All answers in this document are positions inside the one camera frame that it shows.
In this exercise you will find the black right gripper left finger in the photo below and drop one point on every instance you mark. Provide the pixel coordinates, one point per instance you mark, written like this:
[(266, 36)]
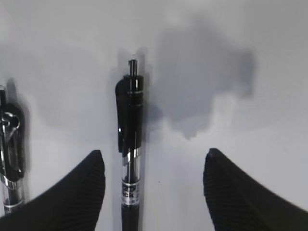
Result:
[(72, 204)]

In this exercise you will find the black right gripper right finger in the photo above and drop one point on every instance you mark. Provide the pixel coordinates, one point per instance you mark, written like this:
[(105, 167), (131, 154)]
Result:
[(237, 202)]

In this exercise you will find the black pen middle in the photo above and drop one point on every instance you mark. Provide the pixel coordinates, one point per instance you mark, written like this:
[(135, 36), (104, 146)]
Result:
[(12, 158)]

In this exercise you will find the black pen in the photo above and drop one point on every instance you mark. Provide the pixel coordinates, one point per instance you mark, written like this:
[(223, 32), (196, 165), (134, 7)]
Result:
[(12, 158), (129, 104)]

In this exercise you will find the black pen right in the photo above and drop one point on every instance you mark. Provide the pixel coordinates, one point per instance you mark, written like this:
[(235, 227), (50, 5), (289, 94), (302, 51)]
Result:
[(129, 104)]

